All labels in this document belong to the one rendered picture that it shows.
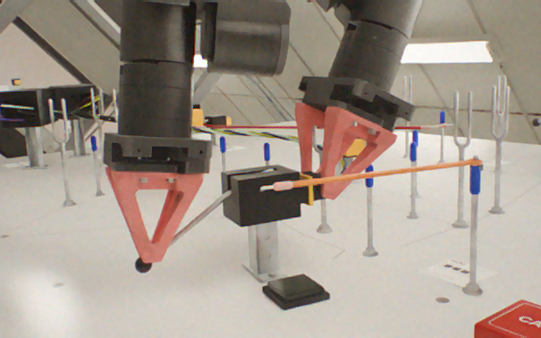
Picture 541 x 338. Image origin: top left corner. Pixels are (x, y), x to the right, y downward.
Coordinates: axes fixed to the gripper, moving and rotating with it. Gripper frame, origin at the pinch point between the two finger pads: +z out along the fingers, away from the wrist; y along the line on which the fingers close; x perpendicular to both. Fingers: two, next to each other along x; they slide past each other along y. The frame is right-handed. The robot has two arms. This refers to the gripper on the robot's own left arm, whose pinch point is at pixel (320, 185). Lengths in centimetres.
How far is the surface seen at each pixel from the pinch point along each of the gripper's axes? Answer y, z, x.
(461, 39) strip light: 234, -111, -204
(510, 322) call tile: -22.4, 3.2, -0.7
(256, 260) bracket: -0.9, 7.9, 4.0
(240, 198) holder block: -2.3, 3.1, 8.1
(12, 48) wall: 776, -19, 18
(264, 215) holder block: -2.3, 3.9, 5.5
